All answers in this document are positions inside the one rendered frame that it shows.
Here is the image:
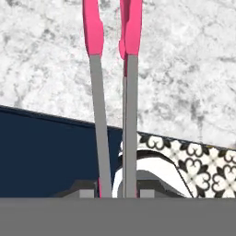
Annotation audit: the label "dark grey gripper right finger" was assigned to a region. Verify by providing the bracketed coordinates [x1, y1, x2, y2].
[136, 179, 186, 199]

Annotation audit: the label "pink and grey tongs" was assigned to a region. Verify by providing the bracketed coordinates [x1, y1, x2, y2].
[81, 0, 144, 199]

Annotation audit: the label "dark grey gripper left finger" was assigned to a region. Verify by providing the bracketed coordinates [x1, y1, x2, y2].
[53, 179, 100, 199]

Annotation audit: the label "navy blue cabinet front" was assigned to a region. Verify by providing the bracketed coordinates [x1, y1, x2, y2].
[0, 104, 124, 199]

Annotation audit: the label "white and black round thing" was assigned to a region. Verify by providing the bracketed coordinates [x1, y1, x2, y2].
[112, 147, 195, 199]

